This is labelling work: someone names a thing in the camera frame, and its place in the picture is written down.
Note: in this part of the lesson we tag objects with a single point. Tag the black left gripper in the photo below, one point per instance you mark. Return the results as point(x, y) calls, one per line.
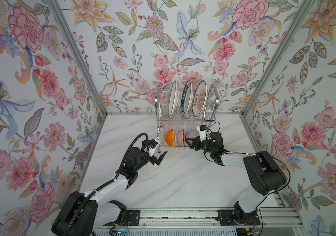
point(153, 160)

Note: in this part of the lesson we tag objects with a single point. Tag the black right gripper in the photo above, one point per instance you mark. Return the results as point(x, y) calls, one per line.
point(192, 146)

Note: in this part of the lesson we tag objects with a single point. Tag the lavender bowl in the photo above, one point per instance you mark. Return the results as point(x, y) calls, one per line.
point(192, 134)

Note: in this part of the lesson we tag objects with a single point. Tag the pink floral patterned bowl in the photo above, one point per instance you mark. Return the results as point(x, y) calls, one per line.
point(180, 138)

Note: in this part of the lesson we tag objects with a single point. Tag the orange bowl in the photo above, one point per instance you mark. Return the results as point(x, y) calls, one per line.
point(169, 138)

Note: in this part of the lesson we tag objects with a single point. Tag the white plain plate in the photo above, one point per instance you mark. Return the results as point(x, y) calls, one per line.
point(173, 99)

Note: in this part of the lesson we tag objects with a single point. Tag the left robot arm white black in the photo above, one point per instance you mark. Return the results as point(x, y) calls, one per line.
point(83, 213)

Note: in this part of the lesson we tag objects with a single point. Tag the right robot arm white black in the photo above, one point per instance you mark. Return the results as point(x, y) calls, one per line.
point(264, 174)

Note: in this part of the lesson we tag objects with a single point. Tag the steel two-tier dish rack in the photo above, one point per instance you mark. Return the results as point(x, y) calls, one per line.
point(176, 122)

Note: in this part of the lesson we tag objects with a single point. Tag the orange patterned plate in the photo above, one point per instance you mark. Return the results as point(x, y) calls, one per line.
point(200, 98)

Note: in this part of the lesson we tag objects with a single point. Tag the dark rimmed white plate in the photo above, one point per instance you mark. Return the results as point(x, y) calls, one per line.
point(186, 99)

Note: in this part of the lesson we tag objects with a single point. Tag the clear drinking glass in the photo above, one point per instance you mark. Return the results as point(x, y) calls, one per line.
point(165, 107)

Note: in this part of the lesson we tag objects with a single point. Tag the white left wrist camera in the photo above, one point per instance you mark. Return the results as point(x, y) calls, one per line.
point(149, 145)

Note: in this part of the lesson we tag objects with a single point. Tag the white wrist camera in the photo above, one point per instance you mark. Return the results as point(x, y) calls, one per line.
point(202, 132)
point(149, 145)

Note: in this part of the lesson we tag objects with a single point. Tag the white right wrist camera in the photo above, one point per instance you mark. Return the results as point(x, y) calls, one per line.
point(202, 132)

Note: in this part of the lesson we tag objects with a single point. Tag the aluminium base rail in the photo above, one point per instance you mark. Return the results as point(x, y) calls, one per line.
point(266, 217)

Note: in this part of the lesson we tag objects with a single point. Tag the aluminium left corner frame post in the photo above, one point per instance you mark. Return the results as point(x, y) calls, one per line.
point(62, 23)

